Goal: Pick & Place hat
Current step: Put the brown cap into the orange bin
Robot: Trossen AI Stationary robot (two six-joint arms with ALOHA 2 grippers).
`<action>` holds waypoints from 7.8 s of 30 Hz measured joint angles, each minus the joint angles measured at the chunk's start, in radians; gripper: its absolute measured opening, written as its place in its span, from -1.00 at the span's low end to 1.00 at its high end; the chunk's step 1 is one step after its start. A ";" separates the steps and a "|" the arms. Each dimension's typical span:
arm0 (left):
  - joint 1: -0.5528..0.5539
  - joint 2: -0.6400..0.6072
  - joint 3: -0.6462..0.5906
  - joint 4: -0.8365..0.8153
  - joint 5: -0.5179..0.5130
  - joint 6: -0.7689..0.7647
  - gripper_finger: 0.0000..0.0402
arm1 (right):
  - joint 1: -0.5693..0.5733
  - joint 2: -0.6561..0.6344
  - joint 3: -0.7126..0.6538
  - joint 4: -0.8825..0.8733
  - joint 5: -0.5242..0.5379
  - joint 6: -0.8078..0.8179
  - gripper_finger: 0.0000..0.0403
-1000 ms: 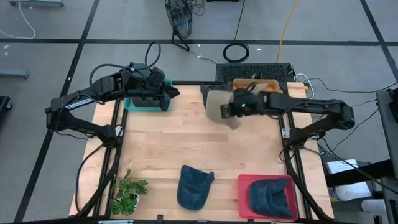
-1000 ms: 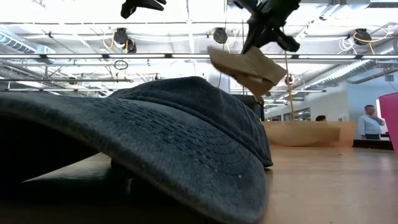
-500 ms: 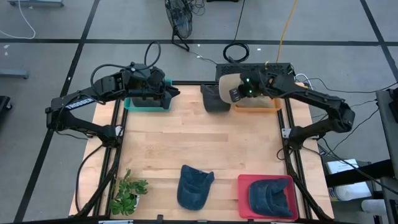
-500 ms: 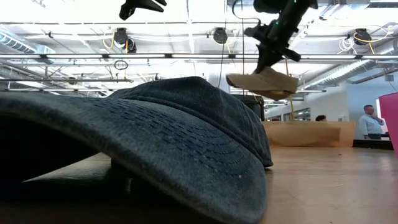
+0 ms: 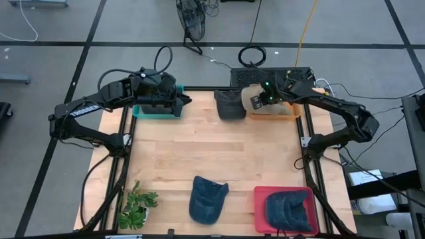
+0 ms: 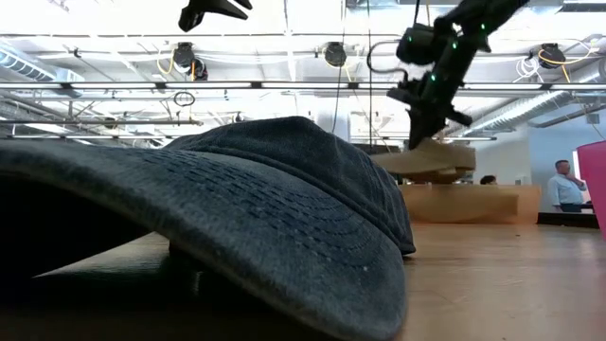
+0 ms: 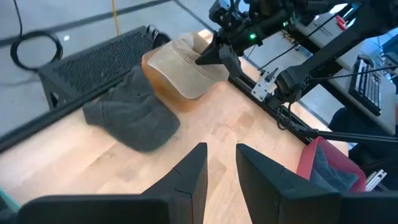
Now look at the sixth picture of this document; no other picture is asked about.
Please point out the black aluminium table frame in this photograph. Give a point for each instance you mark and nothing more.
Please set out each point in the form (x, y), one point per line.
(568, 220)

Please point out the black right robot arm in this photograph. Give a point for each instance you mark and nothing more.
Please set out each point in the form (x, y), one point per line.
(466, 33)

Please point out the person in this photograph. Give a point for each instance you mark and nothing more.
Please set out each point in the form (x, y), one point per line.
(563, 189)
(487, 180)

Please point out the blue denim baseball cap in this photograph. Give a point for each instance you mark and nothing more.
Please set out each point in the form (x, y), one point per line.
(237, 213)

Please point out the silver ventilation duct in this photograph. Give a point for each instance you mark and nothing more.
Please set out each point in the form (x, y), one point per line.
(521, 109)
(28, 66)

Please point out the red plastic bin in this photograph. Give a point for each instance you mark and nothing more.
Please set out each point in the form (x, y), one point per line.
(594, 189)

